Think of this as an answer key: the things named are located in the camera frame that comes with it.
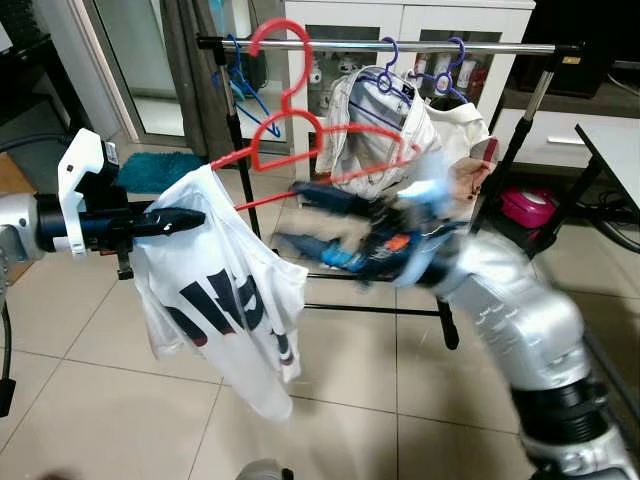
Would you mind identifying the red plastic clothes hanger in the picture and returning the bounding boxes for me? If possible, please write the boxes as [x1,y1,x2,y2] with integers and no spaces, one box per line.
[210,18,426,216]

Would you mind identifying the silver clothes rack rail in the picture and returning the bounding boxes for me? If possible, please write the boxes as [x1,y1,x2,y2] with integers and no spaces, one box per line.
[198,37,581,57]

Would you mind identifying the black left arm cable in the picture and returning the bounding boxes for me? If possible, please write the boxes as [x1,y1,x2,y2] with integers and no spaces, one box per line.
[0,290,15,419]

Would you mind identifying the white t-shirt dark print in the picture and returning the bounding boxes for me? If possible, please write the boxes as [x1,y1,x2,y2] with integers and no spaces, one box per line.
[130,165,311,421]

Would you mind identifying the black clothes rack frame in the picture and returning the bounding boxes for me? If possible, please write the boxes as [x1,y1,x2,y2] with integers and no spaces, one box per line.
[195,35,586,351]

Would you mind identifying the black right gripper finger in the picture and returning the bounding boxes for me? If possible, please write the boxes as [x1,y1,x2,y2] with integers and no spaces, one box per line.
[288,180,386,226]
[272,230,376,281]

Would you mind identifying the teal floor mat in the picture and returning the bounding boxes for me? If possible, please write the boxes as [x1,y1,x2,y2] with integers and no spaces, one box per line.
[118,150,206,196]

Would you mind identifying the white framed glass door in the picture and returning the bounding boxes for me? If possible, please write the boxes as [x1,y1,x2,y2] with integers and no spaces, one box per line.
[85,0,201,141]

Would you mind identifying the white garment dark stripes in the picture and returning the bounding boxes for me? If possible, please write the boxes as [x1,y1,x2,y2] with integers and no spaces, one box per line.
[325,65,429,201]

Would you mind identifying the pink container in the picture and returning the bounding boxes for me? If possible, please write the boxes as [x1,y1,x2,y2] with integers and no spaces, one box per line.
[500,185,558,229]

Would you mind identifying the black shelf unit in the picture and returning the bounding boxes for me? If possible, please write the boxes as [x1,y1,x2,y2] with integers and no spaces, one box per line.
[0,0,96,171]

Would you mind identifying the black television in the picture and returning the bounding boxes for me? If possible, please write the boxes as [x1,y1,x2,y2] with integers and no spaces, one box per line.
[520,0,640,101]

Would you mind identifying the grey robot leg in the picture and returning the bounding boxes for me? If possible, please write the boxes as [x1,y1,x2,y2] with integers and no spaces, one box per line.
[235,458,293,480]

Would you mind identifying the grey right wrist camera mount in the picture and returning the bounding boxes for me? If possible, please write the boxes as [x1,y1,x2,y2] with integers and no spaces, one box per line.
[395,155,456,291]

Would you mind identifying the dark grey curtain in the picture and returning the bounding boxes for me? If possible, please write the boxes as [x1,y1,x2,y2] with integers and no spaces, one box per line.
[160,0,241,161]

